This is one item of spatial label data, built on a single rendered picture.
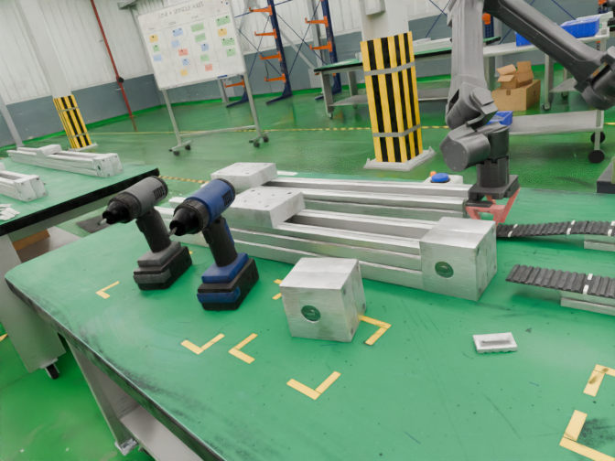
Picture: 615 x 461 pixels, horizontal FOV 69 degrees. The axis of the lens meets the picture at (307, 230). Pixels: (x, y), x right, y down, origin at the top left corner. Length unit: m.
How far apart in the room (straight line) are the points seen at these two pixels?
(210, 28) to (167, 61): 0.87
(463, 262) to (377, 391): 0.25
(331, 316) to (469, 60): 0.59
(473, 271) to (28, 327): 1.97
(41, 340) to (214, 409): 1.77
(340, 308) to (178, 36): 6.23
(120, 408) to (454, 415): 1.24
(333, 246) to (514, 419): 0.43
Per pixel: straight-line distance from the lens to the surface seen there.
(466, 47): 1.03
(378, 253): 0.80
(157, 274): 0.99
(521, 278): 0.76
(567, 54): 1.24
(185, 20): 6.64
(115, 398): 1.62
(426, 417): 0.58
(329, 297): 0.66
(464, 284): 0.75
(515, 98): 5.85
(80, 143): 10.79
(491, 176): 0.90
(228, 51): 6.32
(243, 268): 0.87
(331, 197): 1.05
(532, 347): 0.68
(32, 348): 2.37
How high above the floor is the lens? 1.20
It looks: 23 degrees down
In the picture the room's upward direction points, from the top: 12 degrees counter-clockwise
